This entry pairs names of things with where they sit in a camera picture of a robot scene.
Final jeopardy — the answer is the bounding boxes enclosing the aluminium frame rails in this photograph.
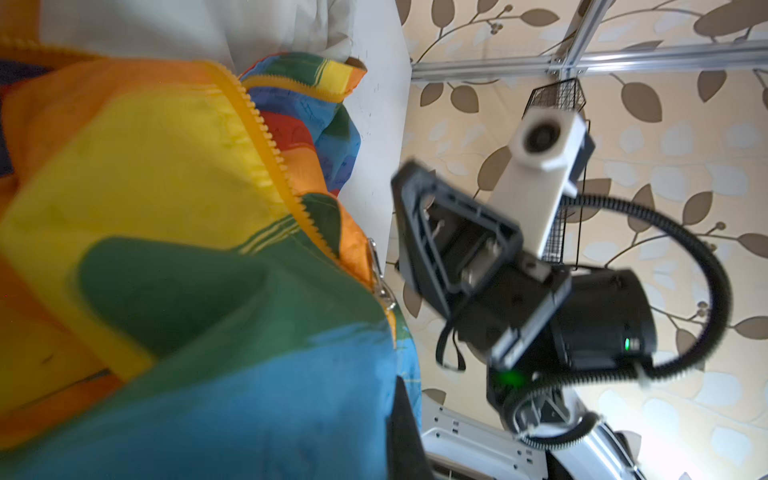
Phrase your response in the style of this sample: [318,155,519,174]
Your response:
[411,1,767,82]

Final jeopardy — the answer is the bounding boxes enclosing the rainbow coloured jacket white lining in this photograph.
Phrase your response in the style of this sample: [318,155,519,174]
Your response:
[1,1,421,479]

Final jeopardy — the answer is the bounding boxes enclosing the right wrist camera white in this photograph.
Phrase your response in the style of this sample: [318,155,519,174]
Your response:
[487,107,588,258]

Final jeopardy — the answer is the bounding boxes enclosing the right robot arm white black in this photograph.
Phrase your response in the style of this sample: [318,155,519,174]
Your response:
[391,161,733,451]

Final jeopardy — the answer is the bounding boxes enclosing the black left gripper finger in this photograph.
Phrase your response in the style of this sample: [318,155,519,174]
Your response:
[387,377,434,480]

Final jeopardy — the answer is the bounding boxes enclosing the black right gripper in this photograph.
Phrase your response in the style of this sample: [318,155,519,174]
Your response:
[391,160,571,371]

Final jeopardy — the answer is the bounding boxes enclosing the black wire basket right wall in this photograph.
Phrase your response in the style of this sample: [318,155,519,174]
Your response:
[515,78,595,263]

